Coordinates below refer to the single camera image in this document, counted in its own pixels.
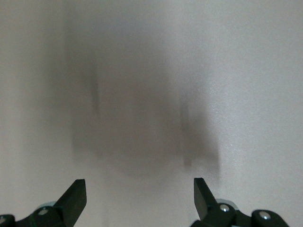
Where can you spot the brown table mat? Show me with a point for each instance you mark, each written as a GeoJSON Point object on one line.
{"type": "Point", "coordinates": [260, 71]}

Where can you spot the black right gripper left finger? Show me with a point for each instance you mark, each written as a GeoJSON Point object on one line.
{"type": "Point", "coordinates": [68, 205]}

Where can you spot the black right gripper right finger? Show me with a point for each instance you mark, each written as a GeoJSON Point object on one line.
{"type": "Point", "coordinates": [208, 208]}

